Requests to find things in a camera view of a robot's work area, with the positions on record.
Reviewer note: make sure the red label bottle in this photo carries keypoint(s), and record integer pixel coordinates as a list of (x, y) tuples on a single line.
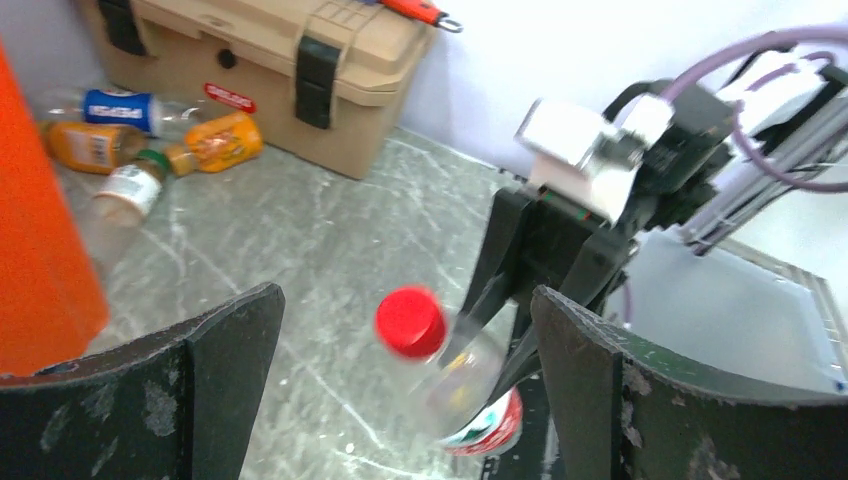
[(457, 378)]

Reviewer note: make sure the orange plastic bin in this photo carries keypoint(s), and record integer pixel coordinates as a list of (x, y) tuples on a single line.
[(52, 303)]

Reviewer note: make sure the orange adjustable wrench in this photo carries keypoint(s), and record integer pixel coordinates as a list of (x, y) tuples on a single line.
[(425, 12)]

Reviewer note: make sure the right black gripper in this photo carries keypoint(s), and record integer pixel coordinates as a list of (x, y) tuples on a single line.
[(536, 239)]

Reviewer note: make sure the white label clear bottle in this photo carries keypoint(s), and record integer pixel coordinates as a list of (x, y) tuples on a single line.
[(115, 214)]

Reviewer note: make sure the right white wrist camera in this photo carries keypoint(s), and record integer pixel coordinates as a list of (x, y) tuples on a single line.
[(588, 159)]

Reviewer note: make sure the small orange juice bottle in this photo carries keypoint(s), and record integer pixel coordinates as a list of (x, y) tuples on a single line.
[(216, 145)]

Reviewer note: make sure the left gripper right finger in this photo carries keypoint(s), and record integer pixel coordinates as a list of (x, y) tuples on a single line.
[(626, 408)]

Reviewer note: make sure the orange bottle blue cap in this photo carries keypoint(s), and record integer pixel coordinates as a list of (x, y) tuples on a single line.
[(91, 148)]

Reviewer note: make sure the Pepsi bottle near toolbox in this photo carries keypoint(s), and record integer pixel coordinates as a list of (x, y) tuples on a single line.
[(156, 116)]

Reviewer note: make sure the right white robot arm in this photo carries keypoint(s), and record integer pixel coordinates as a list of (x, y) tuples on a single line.
[(704, 151)]

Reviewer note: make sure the black base frame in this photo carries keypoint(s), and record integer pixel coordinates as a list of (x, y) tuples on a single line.
[(536, 454)]

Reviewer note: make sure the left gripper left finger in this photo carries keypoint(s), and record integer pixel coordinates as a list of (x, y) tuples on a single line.
[(178, 403)]

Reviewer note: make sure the tan plastic toolbox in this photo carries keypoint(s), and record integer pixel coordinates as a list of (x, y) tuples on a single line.
[(323, 80)]

